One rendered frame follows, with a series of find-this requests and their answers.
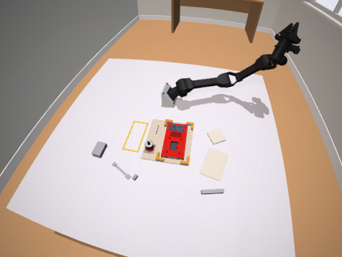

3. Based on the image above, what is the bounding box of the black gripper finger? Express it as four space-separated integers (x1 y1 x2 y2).
279 23 293 36
287 22 299 38

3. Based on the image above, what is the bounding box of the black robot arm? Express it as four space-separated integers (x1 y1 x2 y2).
167 43 300 100

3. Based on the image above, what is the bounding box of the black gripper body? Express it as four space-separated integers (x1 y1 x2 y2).
274 33 301 53

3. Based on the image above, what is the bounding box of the beige flat square block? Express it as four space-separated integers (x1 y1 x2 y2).
207 129 226 145

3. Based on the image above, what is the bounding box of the black wheel with grey hub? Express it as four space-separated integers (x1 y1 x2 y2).
144 141 154 150

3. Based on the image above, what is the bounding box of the beige flat square board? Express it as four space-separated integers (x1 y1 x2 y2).
200 148 228 181

